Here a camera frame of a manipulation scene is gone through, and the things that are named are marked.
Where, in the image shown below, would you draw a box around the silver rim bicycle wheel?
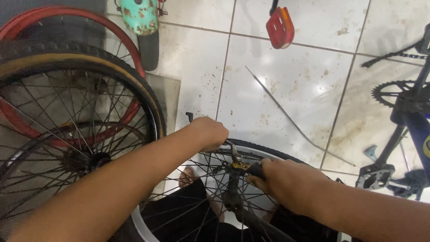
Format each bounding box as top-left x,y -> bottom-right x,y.
131,138 -> 353,242

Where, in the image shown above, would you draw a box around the silver wrench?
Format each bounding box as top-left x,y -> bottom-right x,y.
186,112 -> 243,164

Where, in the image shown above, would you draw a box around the rusty teal bicycle fender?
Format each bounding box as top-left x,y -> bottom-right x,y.
114,0 -> 168,36

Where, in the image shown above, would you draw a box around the person's left hand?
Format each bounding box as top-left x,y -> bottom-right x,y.
186,117 -> 230,152

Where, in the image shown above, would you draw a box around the black bicycle fork tube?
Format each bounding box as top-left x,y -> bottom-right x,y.
220,174 -> 297,242

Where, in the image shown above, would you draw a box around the black bicycle chain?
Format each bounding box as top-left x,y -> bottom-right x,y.
361,40 -> 430,68

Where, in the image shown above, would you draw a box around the person's black shorts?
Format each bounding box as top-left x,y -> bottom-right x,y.
111,178 -> 340,242

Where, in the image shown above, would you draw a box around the tan sidewall bicycle wheel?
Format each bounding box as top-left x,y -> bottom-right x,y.
0,40 -> 167,242

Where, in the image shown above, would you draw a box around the long thin metal rod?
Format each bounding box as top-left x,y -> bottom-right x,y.
245,66 -> 356,167

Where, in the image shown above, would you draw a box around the red rim bicycle wheel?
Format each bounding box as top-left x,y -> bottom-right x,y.
0,6 -> 146,148

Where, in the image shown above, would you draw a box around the black handled tool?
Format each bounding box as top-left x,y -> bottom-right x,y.
247,161 -> 267,179

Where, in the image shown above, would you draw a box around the person's right hand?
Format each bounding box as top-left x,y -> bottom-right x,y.
245,158 -> 331,216

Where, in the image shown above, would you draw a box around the small black bicycle tire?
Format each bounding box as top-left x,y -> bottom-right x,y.
137,30 -> 160,72

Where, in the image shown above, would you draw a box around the person's foot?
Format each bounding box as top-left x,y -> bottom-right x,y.
178,166 -> 225,222

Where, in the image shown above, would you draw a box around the black toothed chainring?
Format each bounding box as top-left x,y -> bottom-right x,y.
371,80 -> 430,113

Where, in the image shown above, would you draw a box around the small light blue part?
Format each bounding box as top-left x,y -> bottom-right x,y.
364,145 -> 379,162

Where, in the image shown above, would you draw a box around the black rim bicycle wheel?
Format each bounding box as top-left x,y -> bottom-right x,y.
0,120 -> 152,202

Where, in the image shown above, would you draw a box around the red bicycle pedal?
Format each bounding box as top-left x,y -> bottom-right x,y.
266,7 -> 295,50

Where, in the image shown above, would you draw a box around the blue bicycle frame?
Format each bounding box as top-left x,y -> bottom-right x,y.
390,24 -> 430,175

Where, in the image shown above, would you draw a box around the silver metal bicycle pedal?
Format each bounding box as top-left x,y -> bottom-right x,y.
355,163 -> 396,191

